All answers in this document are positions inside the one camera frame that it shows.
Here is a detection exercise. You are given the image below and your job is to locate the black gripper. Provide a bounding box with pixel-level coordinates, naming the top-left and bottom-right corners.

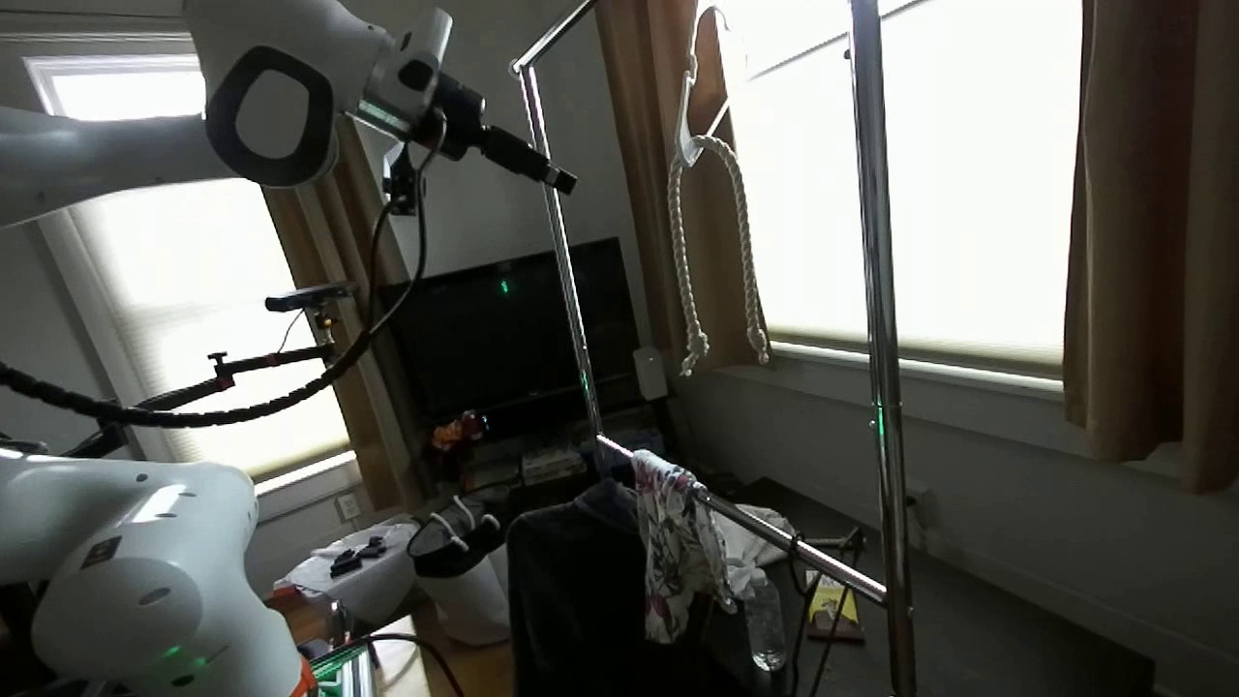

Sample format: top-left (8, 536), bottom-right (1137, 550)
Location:
top-left (408, 55), bottom-right (579, 198)

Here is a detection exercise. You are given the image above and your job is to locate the black hanging garment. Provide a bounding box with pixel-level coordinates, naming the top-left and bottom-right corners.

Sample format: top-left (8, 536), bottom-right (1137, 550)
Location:
top-left (505, 475), bottom-right (767, 697)

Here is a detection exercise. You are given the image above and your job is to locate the white braided rope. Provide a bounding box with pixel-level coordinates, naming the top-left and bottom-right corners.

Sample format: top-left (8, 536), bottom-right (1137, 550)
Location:
top-left (661, 131), bottom-right (774, 379)

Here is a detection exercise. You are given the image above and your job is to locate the chrome rack crossbar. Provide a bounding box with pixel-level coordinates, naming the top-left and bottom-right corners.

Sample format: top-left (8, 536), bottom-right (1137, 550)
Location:
top-left (512, 0), bottom-right (603, 73)

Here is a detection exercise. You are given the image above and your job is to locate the chrome rack rail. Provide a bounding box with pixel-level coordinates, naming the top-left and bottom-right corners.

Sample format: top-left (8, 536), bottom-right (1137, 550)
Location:
top-left (594, 434), bottom-right (894, 607)

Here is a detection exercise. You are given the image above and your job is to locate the white box with black controllers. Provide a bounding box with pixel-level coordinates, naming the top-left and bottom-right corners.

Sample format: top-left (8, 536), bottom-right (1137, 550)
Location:
top-left (276, 514), bottom-right (425, 637)

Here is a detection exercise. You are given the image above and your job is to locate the small white device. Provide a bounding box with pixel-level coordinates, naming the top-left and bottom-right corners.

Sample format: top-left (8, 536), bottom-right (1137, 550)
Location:
top-left (630, 345), bottom-right (675, 406)

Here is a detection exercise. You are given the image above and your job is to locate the wide brown curtain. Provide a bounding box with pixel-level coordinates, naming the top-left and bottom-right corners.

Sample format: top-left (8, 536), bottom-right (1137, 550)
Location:
top-left (1062, 0), bottom-right (1239, 496)

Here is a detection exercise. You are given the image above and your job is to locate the clear plastic clothes hanger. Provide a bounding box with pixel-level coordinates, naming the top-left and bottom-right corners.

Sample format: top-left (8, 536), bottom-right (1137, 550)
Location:
top-left (679, 6), bottom-right (745, 171)

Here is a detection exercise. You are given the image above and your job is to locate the thick chrome rack pole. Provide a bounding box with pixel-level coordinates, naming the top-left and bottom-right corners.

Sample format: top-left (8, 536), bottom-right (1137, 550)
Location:
top-left (845, 0), bottom-right (921, 697)

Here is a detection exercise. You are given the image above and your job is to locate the floral patterned cloth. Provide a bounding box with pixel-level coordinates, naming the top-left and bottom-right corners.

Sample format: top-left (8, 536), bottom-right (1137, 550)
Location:
top-left (628, 444), bottom-right (741, 648)

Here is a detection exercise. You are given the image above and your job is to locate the black flat screen monitor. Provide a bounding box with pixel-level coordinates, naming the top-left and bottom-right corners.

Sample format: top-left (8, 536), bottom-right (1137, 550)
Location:
top-left (381, 238), bottom-right (649, 448)

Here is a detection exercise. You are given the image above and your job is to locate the yellow packet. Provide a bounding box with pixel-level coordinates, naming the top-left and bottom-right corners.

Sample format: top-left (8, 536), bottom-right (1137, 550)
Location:
top-left (801, 572), bottom-right (866, 648)

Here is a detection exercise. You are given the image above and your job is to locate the black clamp bracket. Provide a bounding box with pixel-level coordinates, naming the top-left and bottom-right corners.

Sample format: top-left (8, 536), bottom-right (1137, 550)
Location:
top-left (263, 279), bottom-right (361, 318)

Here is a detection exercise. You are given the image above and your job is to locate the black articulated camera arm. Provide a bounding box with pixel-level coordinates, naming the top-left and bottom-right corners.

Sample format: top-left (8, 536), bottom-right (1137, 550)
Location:
top-left (134, 339), bottom-right (347, 419)

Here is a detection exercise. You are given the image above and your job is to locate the white crumpled cloth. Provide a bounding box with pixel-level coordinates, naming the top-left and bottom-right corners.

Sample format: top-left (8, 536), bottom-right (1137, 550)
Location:
top-left (710, 502), bottom-right (795, 674)

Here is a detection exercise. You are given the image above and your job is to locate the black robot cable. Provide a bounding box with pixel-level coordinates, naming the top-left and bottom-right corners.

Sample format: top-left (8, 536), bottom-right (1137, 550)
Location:
top-left (0, 113), bottom-right (439, 434)

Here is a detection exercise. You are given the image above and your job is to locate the brown curtain behind hanger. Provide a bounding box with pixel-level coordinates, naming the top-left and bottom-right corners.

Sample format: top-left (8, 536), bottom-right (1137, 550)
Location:
top-left (594, 0), bottom-right (779, 376)

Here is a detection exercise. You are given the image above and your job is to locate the white bucket with dark rim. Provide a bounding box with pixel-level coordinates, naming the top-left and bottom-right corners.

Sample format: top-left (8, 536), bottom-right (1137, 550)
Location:
top-left (408, 491), bottom-right (519, 651)

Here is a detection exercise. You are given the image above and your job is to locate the narrow brown curtain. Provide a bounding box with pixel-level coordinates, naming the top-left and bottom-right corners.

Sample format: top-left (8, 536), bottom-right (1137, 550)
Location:
top-left (263, 119), bottom-right (434, 514)

